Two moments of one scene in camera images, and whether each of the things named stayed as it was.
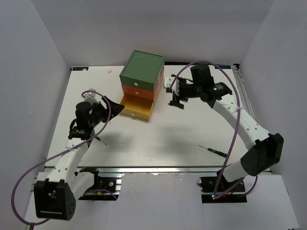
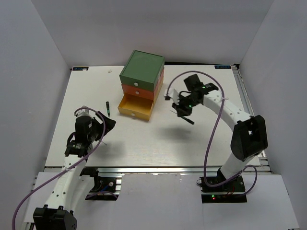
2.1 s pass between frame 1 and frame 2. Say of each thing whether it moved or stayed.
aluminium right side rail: stayed
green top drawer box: stayed
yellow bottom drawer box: stayed
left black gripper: moved
